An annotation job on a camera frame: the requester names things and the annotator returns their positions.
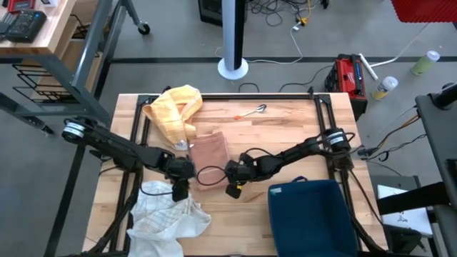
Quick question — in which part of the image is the pink towel with white stripes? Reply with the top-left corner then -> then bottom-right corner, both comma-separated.
188,131 -> 231,192

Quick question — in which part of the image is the yellow checked towel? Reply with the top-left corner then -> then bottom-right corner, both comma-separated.
141,84 -> 204,151

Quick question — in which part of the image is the white waffle towel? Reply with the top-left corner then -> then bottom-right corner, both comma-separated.
126,179 -> 212,257

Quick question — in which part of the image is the navy fabric storage bin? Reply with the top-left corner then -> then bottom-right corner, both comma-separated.
267,176 -> 359,257

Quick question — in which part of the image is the red black tool case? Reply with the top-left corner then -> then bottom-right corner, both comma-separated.
323,53 -> 368,114

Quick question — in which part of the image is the black floor box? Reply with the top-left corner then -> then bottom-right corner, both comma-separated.
198,0 -> 224,28

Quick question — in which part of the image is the white plastic tube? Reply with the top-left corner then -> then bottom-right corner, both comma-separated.
358,52 -> 378,81

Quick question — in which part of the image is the yellow white wipes canister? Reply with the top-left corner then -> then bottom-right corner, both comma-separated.
371,76 -> 398,101

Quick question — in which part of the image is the white paper sheet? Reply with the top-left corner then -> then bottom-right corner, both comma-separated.
376,183 -> 433,236

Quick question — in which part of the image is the grey equipment cart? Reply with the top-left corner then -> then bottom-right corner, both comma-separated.
376,81 -> 457,257

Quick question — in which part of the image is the black keypad device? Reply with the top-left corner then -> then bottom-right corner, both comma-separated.
3,9 -> 47,44

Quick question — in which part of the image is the green wipes canister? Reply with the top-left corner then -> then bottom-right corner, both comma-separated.
410,50 -> 441,76

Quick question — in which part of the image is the red flat device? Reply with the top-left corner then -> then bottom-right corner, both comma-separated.
5,0 -> 36,14

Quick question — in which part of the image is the red foam panel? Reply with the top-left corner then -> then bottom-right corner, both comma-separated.
390,0 -> 457,24

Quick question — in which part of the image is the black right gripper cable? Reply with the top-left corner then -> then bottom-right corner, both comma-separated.
196,146 -> 272,187

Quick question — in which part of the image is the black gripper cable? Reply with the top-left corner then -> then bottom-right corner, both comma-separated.
139,178 -> 176,197
196,146 -> 272,187

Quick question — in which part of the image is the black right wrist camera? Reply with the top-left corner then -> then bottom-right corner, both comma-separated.
225,183 -> 243,200

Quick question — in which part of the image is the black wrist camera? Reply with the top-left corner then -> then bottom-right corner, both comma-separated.
171,178 -> 191,203
225,183 -> 243,200

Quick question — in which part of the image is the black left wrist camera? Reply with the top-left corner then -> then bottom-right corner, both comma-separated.
171,178 -> 191,203

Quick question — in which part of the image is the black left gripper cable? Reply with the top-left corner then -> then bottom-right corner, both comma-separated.
139,178 -> 176,197

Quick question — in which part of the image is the metal spoon orange handle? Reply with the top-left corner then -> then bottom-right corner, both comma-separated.
233,104 -> 268,121

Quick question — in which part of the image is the black aluminium table frame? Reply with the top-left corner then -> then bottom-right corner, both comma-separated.
67,91 -> 393,257

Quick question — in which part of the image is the short black floor cable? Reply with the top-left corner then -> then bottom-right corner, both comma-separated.
238,82 -> 261,94

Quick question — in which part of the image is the long black floor cable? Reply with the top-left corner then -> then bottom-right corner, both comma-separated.
278,64 -> 335,94

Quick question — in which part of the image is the white power cable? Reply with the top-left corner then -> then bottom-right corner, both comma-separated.
214,21 -> 304,66

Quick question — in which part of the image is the black orange cable bundle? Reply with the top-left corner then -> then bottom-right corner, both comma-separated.
356,114 -> 428,163

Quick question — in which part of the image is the black floor cable tangle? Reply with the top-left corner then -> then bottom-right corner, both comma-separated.
246,0 -> 329,28

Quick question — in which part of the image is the black wire rack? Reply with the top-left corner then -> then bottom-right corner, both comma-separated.
12,14 -> 101,104

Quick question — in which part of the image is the wooden workbench grey frame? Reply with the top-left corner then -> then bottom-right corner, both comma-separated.
0,0 -> 151,136

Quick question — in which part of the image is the thin white floor cable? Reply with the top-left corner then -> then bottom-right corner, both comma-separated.
369,23 -> 429,69

